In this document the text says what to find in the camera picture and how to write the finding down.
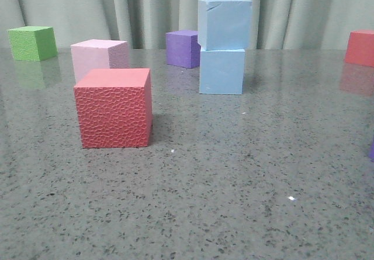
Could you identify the light blue textured foam cube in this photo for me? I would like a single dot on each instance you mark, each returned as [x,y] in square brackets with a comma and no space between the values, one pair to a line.
[224,24]

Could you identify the purple foam cube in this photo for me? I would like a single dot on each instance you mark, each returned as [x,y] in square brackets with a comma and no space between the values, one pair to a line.
[182,48]

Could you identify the red textured foam cube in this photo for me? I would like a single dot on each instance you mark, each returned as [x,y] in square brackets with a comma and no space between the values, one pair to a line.
[114,108]

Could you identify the pink foam cube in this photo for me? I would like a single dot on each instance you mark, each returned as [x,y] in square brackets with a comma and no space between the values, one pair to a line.
[97,53]

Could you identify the grey-green curtain backdrop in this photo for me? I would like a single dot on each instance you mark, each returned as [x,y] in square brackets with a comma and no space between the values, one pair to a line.
[275,24]

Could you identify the green foam cube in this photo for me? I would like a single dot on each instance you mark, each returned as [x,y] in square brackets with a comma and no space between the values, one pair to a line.
[32,43]

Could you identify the red foam cube far right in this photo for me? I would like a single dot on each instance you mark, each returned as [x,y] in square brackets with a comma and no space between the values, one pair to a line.
[360,48]

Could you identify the purple cube at right edge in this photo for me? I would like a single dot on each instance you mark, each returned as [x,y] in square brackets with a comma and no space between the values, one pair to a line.
[371,152]

